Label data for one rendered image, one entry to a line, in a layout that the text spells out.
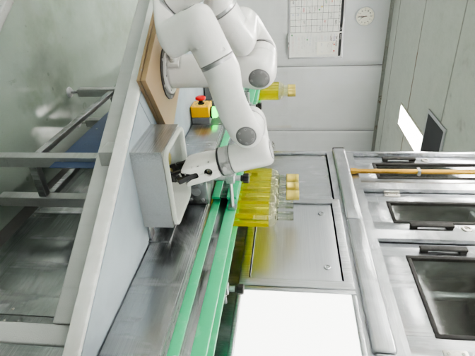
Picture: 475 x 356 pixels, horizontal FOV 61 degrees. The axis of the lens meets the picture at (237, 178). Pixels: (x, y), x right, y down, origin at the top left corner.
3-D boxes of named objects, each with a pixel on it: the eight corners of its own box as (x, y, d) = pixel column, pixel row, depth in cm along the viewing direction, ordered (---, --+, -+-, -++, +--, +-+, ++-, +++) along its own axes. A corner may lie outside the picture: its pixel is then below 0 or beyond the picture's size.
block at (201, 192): (186, 205, 123) (208, 205, 122) (182, 179, 118) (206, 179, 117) (189, 198, 126) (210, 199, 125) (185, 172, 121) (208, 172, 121)
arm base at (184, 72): (155, 61, 106) (213, 59, 104) (164, 31, 112) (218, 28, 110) (169, 102, 118) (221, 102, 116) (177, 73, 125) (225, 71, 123)
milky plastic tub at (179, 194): (145, 228, 105) (178, 229, 104) (130, 152, 94) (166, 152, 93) (164, 192, 120) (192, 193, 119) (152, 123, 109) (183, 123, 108)
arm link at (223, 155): (234, 181, 100) (224, 183, 101) (238, 164, 108) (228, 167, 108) (225, 155, 97) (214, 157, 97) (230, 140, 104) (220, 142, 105)
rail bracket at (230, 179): (209, 210, 123) (249, 211, 122) (204, 162, 115) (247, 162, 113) (210, 205, 126) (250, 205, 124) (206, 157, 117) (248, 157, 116)
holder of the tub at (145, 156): (148, 243, 108) (176, 244, 107) (128, 152, 94) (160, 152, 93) (165, 207, 123) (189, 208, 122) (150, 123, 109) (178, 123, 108)
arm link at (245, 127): (204, 64, 98) (243, 138, 104) (191, 75, 86) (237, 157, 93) (235, 48, 95) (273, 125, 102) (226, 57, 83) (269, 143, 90)
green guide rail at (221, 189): (211, 199, 127) (237, 199, 126) (211, 196, 126) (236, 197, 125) (254, 58, 276) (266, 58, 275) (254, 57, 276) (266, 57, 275)
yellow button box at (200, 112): (191, 123, 154) (210, 123, 153) (189, 105, 150) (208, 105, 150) (194, 117, 160) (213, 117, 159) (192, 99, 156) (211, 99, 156)
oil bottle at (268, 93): (245, 100, 228) (295, 99, 225) (245, 90, 225) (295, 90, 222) (247, 97, 233) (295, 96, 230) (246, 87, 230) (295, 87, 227)
